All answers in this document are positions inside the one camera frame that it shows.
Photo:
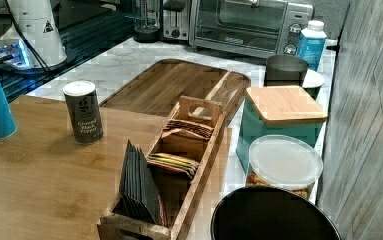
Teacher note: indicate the silver toaster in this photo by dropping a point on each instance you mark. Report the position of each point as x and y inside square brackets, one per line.
[176, 14]

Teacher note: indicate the colourful tea packets stack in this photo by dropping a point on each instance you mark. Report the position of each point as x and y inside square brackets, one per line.
[174, 163]

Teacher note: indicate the clear container with white lid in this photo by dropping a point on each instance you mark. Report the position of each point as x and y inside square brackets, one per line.
[284, 162]

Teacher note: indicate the brown tea packets stack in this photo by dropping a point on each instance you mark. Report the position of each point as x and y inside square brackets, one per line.
[188, 128]

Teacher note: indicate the dark wooden tray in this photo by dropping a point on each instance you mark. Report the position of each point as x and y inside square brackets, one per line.
[176, 89]

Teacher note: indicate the teal box with bamboo lid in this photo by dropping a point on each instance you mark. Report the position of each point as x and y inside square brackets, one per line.
[278, 110]

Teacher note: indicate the black tea packets stack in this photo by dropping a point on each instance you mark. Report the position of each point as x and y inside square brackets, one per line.
[138, 191]

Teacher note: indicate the dark grey metal cup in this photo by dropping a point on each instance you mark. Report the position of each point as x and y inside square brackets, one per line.
[285, 70]

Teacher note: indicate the silver toaster oven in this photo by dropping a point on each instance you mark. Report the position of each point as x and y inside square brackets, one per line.
[257, 28]

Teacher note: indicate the black round bin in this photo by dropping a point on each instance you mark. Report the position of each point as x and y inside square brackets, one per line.
[268, 213]

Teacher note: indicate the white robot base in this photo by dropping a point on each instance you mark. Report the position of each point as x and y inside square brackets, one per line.
[34, 33]

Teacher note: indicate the wooden tea organizer box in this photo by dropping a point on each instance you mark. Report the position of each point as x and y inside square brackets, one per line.
[178, 195]

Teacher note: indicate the blue bottle with white cap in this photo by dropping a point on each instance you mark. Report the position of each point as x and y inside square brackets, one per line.
[311, 43]

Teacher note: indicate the glass blender jar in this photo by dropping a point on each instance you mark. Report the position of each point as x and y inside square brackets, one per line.
[146, 20]

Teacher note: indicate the ground black pepper shaker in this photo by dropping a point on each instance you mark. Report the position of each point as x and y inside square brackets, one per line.
[83, 108]

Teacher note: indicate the green cup with white lid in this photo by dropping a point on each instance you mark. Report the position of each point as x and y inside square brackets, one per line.
[312, 83]

